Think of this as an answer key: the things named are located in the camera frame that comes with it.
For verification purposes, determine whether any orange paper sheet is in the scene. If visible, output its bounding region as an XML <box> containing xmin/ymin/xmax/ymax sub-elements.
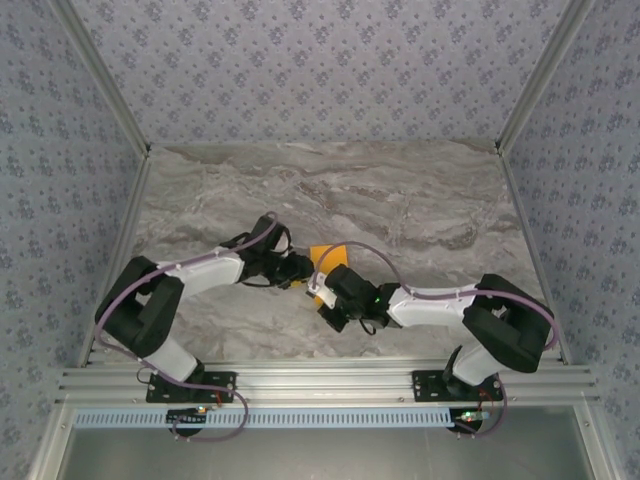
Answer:
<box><xmin>307</xmin><ymin>244</ymin><xmax>350</xmax><ymax>307</ymax></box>

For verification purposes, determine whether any grey metal panel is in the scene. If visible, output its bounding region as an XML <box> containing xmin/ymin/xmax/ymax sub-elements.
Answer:
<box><xmin>64</xmin><ymin>424</ymin><xmax>599</xmax><ymax>480</ymax></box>

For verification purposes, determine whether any small black controller board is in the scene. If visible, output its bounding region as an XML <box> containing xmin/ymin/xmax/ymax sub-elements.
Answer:
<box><xmin>448</xmin><ymin>407</ymin><xmax>490</xmax><ymax>432</ymax></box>
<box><xmin>166</xmin><ymin>406</ymin><xmax>210</xmax><ymax>428</ymax></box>

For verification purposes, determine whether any aluminium frame cross rail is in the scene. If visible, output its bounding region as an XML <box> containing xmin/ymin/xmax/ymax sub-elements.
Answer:
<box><xmin>55</xmin><ymin>363</ymin><xmax>601</xmax><ymax>406</ymax></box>

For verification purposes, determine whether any white slotted cable duct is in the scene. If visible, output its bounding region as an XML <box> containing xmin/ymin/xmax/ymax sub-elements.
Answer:
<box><xmin>73</xmin><ymin>407</ymin><xmax>494</xmax><ymax>430</ymax></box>

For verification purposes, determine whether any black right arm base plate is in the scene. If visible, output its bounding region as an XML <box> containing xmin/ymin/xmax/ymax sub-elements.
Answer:
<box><xmin>410</xmin><ymin>369</ymin><xmax>504</xmax><ymax>404</ymax></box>

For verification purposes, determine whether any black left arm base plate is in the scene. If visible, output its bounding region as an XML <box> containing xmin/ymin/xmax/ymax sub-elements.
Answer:
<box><xmin>145</xmin><ymin>370</ymin><xmax>238</xmax><ymax>404</ymax></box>

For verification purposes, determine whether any aluminium frame post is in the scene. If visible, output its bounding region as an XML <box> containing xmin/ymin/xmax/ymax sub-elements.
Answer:
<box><xmin>493</xmin><ymin>0</ymin><xmax>600</xmax><ymax>156</ymax></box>
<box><xmin>48</xmin><ymin>0</ymin><xmax>153</xmax><ymax>157</ymax></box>

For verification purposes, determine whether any aluminium frame bar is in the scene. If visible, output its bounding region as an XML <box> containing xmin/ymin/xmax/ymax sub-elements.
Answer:
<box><xmin>29</xmin><ymin>399</ymin><xmax>76</xmax><ymax>480</ymax></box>
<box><xmin>572</xmin><ymin>399</ymin><xmax>619</xmax><ymax>480</ymax></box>

